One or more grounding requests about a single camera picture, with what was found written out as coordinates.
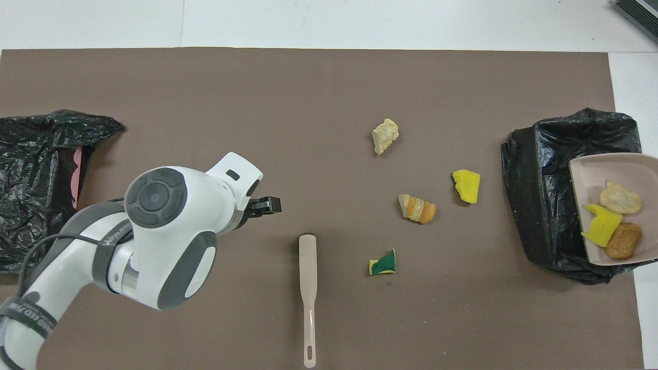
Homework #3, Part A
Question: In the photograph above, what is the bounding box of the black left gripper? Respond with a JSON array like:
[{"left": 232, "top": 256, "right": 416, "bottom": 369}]
[{"left": 237, "top": 196, "right": 283, "bottom": 232}]

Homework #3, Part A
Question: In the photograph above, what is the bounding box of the beige brush with black bristles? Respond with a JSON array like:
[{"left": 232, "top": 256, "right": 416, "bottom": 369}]
[{"left": 299, "top": 234, "right": 318, "bottom": 368}]

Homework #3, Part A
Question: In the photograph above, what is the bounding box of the green and yellow sponge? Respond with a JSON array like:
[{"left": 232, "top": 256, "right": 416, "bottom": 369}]
[{"left": 369, "top": 249, "right": 397, "bottom": 275}]

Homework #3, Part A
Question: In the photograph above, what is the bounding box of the orange striped bread piece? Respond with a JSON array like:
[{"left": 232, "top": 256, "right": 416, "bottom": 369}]
[{"left": 398, "top": 193, "right": 437, "bottom": 225}]

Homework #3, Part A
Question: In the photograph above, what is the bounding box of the plain yellow sponge piece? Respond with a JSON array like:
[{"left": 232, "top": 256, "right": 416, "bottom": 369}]
[{"left": 452, "top": 169, "right": 481, "bottom": 205}]

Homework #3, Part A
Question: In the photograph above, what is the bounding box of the beige plastic dustpan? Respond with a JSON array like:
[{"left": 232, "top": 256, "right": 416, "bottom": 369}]
[{"left": 569, "top": 152, "right": 658, "bottom": 266}]

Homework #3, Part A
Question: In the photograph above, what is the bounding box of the notched yellow sponge piece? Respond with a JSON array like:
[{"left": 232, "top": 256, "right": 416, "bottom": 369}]
[{"left": 581, "top": 203, "right": 624, "bottom": 248}]

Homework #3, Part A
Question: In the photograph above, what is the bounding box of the pale trash piece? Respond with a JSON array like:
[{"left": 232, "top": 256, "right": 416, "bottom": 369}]
[
  {"left": 372, "top": 119, "right": 399, "bottom": 155},
  {"left": 599, "top": 181, "right": 643, "bottom": 215}
]

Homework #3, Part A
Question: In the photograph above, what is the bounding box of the brown fried nugget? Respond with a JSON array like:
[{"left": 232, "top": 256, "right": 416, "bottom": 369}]
[{"left": 604, "top": 222, "right": 643, "bottom": 260}]

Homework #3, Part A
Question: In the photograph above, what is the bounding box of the left black trash bag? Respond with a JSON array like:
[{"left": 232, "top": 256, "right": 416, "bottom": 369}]
[{"left": 0, "top": 109, "right": 125, "bottom": 273}]

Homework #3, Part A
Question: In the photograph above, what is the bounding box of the black trash bag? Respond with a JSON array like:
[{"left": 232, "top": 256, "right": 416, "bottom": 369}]
[
  {"left": 501, "top": 108, "right": 658, "bottom": 285},
  {"left": 0, "top": 109, "right": 125, "bottom": 273}
]

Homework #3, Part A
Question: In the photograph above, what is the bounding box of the right black trash bag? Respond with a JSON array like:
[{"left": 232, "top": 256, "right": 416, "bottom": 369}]
[{"left": 501, "top": 108, "right": 658, "bottom": 285}]

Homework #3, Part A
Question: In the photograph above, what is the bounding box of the brown table mat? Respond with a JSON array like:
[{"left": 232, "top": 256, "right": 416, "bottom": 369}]
[{"left": 0, "top": 48, "right": 646, "bottom": 370}]

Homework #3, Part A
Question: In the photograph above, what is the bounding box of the dark grey ribbed object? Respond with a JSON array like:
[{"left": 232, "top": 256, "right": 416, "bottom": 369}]
[{"left": 613, "top": 0, "right": 658, "bottom": 43}]

